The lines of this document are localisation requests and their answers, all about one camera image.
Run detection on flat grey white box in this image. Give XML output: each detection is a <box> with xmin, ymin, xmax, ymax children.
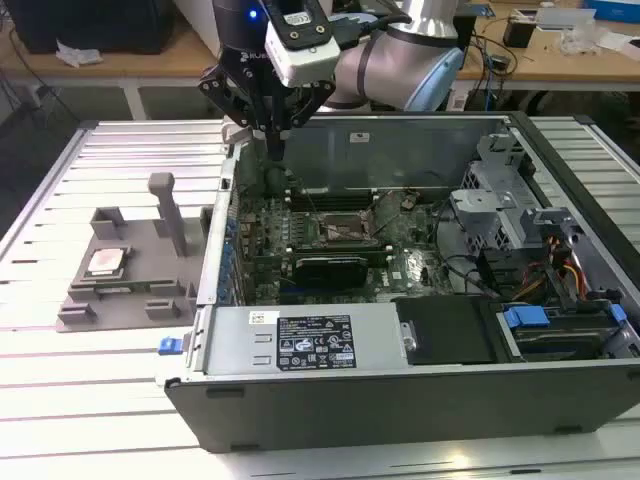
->
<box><xmin>534</xmin><ymin>7</ymin><xmax>596</xmax><ymax>31</ymax></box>

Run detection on black camera cable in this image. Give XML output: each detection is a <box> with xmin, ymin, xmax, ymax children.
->
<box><xmin>332</xmin><ymin>10</ymin><xmax>416</xmax><ymax>51</ymax></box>

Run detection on clear plastic bags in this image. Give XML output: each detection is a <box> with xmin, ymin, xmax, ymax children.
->
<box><xmin>559</xmin><ymin>22</ymin><xmax>609</xmax><ymax>54</ymax></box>

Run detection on small black box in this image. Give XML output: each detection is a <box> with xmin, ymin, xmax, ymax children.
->
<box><xmin>502</xmin><ymin>14</ymin><xmax>537</xmax><ymax>49</ymax></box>

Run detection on black drive cover plate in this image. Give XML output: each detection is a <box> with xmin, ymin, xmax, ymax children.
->
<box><xmin>392</xmin><ymin>297</ymin><xmax>499</xmax><ymax>366</ymax></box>

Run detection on silver CPU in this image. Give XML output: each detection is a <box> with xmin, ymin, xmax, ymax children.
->
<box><xmin>87</xmin><ymin>248</ymin><xmax>132</xmax><ymax>277</ymax></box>

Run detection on large black box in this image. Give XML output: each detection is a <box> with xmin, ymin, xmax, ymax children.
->
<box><xmin>9</xmin><ymin>0</ymin><xmax>176</xmax><ymax>55</ymax></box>

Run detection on wooden desk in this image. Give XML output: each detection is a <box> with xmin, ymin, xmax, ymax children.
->
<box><xmin>0</xmin><ymin>19</ymin><xmax>321</xmax><ymax>91</ymax></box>
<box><xmin>457</xmin><ymin>0</ymin><xmax>640</xmax><ymax>94</ymax></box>

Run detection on hard disk in blue carrier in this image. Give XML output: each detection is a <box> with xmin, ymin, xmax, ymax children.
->
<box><xmin>499</xmin><ymin>302</ymin><xmax>629</xmax><ymax>361</ymax></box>

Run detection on silver power supply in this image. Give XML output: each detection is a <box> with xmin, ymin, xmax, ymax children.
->
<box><xmin>202</xmin><ymin>305</ymin><xmax>409</xmax><ymax>376</ymax></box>

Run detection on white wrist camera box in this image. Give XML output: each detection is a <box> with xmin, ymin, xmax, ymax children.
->
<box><xmin>263</xmin><ymin>0</ymin><xmax>342</xmax><ymax>89</ymax></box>

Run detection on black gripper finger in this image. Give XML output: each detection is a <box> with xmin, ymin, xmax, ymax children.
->
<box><xmin>273</xmin><ymin>80</ymin><xmax>337</xmax><ymax>162</ymax></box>
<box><xmin>198</xmin><ymin>63</ymin><xmax>280</xmax><ymax>162</ymax></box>

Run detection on black RAM slot row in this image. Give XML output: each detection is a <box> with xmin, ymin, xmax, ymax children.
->
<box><xmin>288</xmin><ymin>188</ymin><xmax>379</xmax><ymax>211</ymax></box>
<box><xmin>287</xmin><ymin>241</ymin><xmax>391</xmax><ymax>256</ymax></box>

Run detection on black open PC case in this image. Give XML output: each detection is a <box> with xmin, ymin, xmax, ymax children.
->
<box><xmin>154</xmin><ymin>110</ymin><xmax>640</xmax><ymax>454</ymax></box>

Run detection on CPU socket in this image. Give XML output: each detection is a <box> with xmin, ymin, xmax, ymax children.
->
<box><xmin>315</xmin><ymin>210</ymin><xmax>377</xmax><ymax>242</ymax></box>

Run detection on black graphics card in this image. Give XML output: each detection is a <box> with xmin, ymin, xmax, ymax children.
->
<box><xmin>294</xmin><ymin>255</ymin><xmax>369</xmax><ymax>290</ymax></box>

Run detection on grey case handle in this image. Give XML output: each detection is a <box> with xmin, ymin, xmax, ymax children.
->
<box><xmin>221</xmin><ymin>123</ymin><xmax>254</xmax><ymax>146</ymax></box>

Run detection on grey parts rack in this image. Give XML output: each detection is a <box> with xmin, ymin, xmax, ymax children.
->
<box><xmin>55</xmin><ymin>172</ymin><xmax>216</xmax><ymax>334</ymax></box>

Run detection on metal drive cage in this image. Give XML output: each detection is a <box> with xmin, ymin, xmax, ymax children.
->
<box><xmin>448</xmin><ymin>130</ymin><xmax>589</xmax><ymax>261</ymax></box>

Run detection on crumpled white paper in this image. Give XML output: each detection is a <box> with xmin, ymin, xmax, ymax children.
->
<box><xmin>55</xmin><ymin>39</ymin><xmax>104</xmax><ymax>69</ymax></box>

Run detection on black power supply label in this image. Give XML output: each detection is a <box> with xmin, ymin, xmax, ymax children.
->
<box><xmin>276</xmin><ymin>314</ymin><xmax>357</xmax><ymax>371</ymax></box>

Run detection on metal socket cover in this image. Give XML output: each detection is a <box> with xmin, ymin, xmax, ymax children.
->
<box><xmin>360</xmin><ymin>191</ymin><xmax>402</xmax><ymax>237</ymax></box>

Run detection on blue cardboard box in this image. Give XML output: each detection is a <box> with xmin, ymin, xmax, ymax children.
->
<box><xmin>582</xmin><ymin>0</ymin><xmax>640</xmax><ymax>24</ymax></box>

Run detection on green motherboard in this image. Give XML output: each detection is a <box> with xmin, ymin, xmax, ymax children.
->
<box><xmin>234</xmin><ymin>187</ymin><xmax>451</xmax><ymax>304</ymax></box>

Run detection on yellow red wire bundle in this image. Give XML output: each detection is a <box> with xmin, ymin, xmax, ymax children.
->
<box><xmin>517</xmin><ymin>234</ymin><xmax>587</xmax><ymax>301</ymax></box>

